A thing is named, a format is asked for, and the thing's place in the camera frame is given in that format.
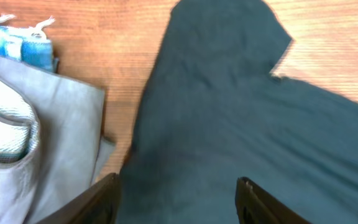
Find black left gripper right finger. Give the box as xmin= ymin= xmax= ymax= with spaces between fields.
xmin=235 ymin=177 xmax=309 ymax=224

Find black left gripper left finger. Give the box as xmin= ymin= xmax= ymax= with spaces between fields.
xmin=37 ymin=173 xmax=121 ymax=224

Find black t-shirt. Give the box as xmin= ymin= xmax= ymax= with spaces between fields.
xmin=117 ymin=0 xmax=358 ymax=223

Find folded grey trousers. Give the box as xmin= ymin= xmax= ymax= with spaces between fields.
xmin=0 ymin=57 xmax=113 ymax=223

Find folded blue white cloth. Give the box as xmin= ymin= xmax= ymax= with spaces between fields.
xmin=0 ymin=14 xmax=58 ymax=72

